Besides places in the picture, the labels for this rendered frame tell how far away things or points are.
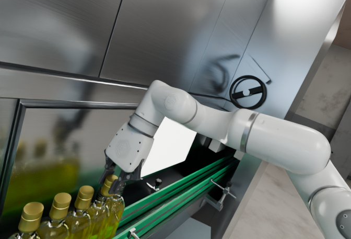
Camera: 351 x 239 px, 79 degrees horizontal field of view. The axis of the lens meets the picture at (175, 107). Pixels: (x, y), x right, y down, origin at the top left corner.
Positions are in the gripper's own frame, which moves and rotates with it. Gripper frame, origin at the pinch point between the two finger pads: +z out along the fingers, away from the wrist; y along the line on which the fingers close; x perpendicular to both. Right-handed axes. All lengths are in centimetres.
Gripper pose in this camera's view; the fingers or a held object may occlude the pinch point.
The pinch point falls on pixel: (111, 181)
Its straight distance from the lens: 60.0
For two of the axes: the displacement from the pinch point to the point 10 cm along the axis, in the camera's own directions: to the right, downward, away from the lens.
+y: 7.6, 4.2, -5.0
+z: -5.0, 8.7, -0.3
